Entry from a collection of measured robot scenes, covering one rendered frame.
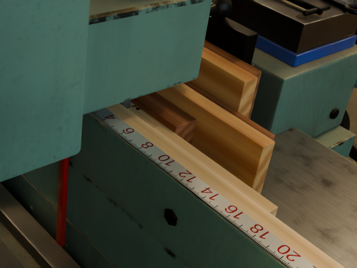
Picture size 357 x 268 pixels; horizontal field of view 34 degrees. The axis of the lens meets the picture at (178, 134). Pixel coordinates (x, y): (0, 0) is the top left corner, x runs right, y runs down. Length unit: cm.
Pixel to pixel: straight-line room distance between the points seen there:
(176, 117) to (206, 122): 2
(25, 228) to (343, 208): 27
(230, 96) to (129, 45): 11
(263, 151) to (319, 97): 17
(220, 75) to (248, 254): 17
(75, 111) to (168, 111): 13
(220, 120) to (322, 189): 11
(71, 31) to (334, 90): 34
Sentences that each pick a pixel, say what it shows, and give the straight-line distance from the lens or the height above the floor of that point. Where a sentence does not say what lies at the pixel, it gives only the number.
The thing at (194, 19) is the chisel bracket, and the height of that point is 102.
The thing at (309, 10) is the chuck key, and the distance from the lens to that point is 53.
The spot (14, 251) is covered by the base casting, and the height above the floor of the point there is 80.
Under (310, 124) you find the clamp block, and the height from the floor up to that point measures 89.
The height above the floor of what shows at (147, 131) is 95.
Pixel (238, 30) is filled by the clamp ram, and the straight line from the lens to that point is 48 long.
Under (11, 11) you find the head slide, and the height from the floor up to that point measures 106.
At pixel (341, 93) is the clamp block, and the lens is 61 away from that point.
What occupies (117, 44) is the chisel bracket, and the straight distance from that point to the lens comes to 38.
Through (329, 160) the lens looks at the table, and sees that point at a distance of 52.
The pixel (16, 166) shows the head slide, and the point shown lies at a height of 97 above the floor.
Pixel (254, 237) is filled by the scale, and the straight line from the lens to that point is 33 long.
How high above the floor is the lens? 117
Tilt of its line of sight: 33 degrees down
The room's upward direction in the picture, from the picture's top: 10 degrees clockwise
